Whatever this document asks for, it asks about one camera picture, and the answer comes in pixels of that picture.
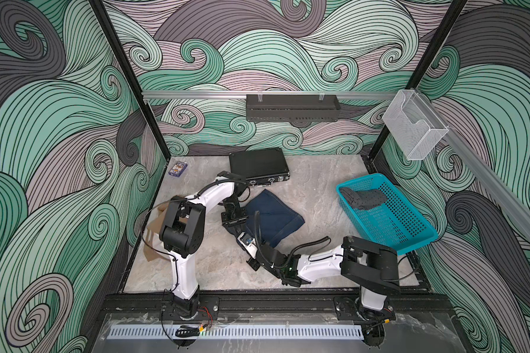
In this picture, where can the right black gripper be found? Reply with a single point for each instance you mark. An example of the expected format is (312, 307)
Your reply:
(252, 264)

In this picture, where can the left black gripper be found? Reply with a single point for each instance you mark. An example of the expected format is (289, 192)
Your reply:
(239, 223)

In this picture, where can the dark blue denim skirt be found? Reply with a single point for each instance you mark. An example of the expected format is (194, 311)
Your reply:
(277, 220)

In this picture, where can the tan brown skirt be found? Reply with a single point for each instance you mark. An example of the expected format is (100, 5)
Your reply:
(153, 246)

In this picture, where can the grey polka dot skirt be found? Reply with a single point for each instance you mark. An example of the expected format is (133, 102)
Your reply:
(363, 200)

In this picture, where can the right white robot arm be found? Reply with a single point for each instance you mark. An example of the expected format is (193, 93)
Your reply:
(371, 266)

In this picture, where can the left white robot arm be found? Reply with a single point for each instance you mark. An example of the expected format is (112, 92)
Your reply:
(183, 229)

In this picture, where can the black hard case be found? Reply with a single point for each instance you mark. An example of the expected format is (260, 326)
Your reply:
(260, 167)

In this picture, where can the purple card box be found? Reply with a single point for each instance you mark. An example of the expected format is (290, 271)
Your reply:
(177, 169)

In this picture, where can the teal plastic basket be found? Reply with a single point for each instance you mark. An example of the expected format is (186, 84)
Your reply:
(395, 223)

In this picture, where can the grey perforated wall shelf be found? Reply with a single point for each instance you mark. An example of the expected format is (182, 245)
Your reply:
(299, 110)

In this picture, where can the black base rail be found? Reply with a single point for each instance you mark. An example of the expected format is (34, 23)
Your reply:
(344, 303)

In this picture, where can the aluminium back rail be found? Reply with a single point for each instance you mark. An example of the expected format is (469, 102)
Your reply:
(206, 94)

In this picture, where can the black right corner post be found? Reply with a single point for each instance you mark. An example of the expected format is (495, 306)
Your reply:
(434, 46)

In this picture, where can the black corner post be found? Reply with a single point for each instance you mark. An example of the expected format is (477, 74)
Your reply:
(434, 46)
(116, 46)

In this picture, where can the white slotted cable duct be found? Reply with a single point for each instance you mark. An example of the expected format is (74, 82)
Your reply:
(241, 331)

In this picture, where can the clear mesh wall holder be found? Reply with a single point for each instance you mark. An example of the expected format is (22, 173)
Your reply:
(415, 124)

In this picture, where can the black left corner post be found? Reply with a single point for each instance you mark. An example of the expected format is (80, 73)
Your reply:
(116, 46)

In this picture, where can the aluminium side rail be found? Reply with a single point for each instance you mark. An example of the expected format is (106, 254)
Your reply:
(492, 138)

